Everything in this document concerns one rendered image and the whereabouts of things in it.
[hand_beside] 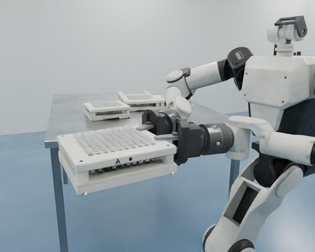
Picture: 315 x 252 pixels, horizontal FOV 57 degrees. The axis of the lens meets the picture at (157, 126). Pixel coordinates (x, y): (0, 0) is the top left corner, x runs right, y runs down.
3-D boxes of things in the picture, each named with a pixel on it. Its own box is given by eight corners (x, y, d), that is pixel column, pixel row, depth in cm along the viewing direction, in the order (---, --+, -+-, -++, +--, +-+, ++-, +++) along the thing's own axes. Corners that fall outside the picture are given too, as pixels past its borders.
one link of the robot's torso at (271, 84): (275, 124, 133) (283, 43, 123) (354, 145, 104) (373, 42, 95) (226, 134, 119) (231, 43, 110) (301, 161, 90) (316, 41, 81)
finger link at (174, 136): (153, 138, 77) (174, 136, 79) (157, 141, 74) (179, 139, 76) (153, 132, 77) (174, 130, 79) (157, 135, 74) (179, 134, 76)
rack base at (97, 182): (78, 195, 62) (77, 185, 61) (58, 159, 83) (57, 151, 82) (176, 172, 73) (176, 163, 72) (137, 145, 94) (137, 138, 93)
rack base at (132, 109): (121, 105, 221) (120, 102, 220) (152, 103, 227) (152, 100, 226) (125, 111, 198) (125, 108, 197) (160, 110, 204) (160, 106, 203)
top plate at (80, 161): (76, 174, 61) (75, 164, 60) (57, 142, 82) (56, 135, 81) (177, 153, 71) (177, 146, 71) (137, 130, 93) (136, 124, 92)
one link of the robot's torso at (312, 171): (294, 167, 129) (299, 129, 125) (322, 178, 118) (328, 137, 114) (248, 181, 116) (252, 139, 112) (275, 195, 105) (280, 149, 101)
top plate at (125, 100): (120, 98, 220) (120, 96, 219) (152, 97, 225) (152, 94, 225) (125, 104, 197) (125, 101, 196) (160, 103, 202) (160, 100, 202)
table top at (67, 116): (53, 98, 275) (53, 94, 274) (164, 93, 307) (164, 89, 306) (45, 148, 136) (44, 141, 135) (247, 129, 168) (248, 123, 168)
